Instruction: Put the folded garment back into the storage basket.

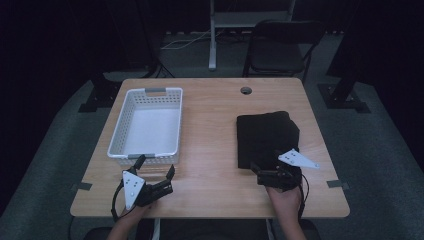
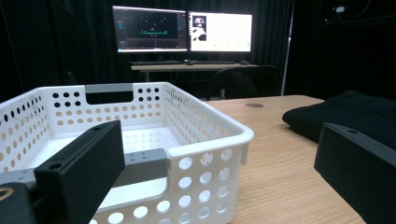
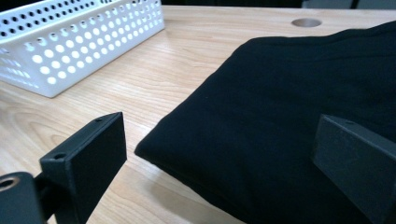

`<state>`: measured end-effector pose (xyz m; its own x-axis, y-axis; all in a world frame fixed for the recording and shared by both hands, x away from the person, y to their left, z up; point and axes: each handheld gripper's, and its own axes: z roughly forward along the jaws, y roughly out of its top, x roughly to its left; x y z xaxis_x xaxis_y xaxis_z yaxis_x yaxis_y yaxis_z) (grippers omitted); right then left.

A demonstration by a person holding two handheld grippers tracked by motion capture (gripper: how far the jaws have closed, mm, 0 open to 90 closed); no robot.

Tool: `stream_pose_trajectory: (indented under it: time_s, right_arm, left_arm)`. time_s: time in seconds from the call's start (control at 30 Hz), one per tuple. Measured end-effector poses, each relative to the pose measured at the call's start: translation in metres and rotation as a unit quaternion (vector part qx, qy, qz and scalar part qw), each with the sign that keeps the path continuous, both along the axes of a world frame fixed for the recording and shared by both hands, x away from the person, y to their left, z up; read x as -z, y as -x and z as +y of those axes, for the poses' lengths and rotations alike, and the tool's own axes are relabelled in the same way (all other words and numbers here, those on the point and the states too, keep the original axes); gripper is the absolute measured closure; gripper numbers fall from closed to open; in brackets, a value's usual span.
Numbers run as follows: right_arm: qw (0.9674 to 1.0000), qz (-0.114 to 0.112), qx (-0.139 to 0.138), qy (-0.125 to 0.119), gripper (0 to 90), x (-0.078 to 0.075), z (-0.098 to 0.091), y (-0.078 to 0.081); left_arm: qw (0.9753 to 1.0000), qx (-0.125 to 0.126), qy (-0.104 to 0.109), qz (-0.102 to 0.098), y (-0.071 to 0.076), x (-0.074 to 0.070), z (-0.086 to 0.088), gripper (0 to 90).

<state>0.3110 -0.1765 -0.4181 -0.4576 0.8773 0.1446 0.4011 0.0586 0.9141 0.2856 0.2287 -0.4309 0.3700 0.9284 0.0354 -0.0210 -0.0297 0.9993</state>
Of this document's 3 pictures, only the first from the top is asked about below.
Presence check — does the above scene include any grey tape piece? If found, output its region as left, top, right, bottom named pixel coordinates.
left=70, top=181, right=93, bottom=192
left=326, top=179, right=350, bottom=191

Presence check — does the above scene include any person's right hand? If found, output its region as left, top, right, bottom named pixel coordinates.
left=265, top=184, right=303, bottom=218

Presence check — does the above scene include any left hand-held gripper cable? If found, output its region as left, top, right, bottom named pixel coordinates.
left=110, top=180, right=127, bottom=223

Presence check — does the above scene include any white metal stand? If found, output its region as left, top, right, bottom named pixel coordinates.
left=207, top=0, right=297, bottom=72

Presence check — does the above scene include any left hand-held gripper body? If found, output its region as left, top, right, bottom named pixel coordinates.
left=122, top=170, right=174, bottom=211

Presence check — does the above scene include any person's left hand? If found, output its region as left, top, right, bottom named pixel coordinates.
left=123, top=199, right=158, bottom=222

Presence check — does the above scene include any black folding chair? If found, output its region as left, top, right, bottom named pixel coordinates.
left=241, top=19, right=327, bottom=85

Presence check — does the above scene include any white perforated plastic basket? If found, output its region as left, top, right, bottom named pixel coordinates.
left=106, top=87, right=184, bottom=167

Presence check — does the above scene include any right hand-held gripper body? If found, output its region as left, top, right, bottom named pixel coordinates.
left=256, top=148, right=321, bottom=193

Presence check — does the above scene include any black cloth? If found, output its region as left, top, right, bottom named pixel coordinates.
left=236, top=110, right=301, bottom=171

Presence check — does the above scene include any right hand-held gripper cable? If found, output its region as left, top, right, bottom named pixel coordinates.
left=297, top=173, right=311, bottom=222

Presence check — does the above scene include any hand-held gripper cable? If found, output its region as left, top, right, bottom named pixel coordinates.
left=110, top=180, right=127, bottom=223
left=297, top=173, right=311, bottom=222

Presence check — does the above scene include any black stand base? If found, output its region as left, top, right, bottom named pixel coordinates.
left=77, top=70, right=123, bottom=114
left=317, top=0, right=372, bottom=115

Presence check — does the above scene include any white floor cable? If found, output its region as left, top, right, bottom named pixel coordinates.
left=159, top=29, right=225, bottom=52

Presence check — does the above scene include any person's dark lap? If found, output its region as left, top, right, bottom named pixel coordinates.
left=82, top=218, right=323, bottom=240

